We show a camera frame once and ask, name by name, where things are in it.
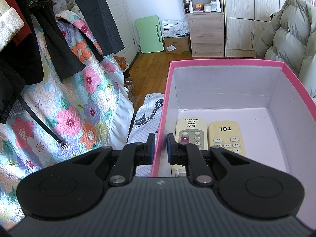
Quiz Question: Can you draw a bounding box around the black jacket with white piping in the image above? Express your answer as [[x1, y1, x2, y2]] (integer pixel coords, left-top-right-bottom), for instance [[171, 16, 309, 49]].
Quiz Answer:
[[0, 0, 45, 125]]

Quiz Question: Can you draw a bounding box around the pink cardboard box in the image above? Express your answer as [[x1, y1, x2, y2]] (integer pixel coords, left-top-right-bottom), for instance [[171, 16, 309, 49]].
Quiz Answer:
[[151, 59, 316, 228]]

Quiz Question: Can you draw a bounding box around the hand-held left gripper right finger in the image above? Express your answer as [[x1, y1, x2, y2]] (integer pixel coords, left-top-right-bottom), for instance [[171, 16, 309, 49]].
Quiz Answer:
[[167, 133, 250, 187]]

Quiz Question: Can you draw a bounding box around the floral quilt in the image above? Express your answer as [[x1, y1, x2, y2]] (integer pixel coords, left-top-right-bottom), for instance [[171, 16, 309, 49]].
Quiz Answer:
[[0, 10, 129, 230]]

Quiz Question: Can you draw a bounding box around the orange printed bag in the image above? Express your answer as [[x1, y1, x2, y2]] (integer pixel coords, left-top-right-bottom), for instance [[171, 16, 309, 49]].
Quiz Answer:
[[114, 55, 128, 70]]

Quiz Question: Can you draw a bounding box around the white tissue pack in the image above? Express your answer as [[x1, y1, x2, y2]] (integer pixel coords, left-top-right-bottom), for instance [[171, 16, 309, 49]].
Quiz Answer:
[[161, 18, 190, 38]]

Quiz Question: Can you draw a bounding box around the wooden shelf unit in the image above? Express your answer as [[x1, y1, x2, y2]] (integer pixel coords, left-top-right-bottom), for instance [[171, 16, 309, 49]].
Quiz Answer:
[[178, 0, 226, 58]]

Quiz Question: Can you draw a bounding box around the cream remote with pink button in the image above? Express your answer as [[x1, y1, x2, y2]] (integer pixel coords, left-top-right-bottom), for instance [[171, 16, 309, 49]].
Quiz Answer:
[[171, 118, 208, 177]]

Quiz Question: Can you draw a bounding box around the black cardigan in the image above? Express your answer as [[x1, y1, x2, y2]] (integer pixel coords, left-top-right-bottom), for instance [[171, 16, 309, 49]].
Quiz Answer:
[[28, 0, 86, 81]]

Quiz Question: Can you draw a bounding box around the red garment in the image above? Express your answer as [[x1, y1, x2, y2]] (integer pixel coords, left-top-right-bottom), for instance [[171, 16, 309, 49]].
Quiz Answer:
[[11, 0, 33, 46]]

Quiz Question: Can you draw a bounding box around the cream remote with grey buttons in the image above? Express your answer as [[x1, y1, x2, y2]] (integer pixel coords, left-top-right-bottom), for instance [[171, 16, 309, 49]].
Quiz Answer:
[[207, 121, 246, 157]]

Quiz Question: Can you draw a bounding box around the small brown carton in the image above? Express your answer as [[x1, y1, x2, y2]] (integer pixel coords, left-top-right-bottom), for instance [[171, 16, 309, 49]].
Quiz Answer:
[[124, 77, 135, 95]]

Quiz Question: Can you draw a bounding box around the grey puffer jacket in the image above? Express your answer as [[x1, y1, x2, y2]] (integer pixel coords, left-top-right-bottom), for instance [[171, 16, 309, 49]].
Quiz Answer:
[[255, 0, 316, 100]]

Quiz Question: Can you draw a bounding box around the white door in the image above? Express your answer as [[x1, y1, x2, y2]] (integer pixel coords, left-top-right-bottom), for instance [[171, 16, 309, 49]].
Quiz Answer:
[[99, 0, 139, 60]]

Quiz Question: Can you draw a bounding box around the brown cardboard box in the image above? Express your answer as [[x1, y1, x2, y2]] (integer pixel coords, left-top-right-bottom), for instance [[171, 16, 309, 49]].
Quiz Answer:
[[164, 35, 191, 55]]

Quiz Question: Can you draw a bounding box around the green folding table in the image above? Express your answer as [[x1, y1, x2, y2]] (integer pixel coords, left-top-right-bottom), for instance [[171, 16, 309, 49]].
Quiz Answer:
[[134, 15, 165, 54]]

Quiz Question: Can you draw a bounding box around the white bed skirt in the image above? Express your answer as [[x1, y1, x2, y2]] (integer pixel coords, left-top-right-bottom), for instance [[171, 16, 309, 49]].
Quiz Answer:
[[106, 62, 135, 145]]

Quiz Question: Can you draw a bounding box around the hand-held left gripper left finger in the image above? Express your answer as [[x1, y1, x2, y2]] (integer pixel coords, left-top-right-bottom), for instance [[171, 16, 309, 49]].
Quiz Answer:
[[71, 133, 156, 187]]

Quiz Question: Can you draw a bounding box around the black fabric strap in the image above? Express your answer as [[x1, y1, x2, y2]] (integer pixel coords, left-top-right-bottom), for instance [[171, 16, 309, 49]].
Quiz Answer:
[[55, 17, 104, 63]]

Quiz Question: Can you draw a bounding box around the cream fleece-cuffed coat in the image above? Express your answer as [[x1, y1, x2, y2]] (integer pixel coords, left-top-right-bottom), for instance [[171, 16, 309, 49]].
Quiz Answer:
[[0, 0, 25, 53]]

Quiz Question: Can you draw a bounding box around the black belt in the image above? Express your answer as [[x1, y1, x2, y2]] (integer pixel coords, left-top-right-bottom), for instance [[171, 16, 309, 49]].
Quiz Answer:
[[18, 96, 68, 150]]

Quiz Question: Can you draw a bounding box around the light wooden wardrobe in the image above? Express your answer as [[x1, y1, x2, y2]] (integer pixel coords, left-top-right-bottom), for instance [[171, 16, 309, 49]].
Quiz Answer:
[[220, 0, 302, 58]]

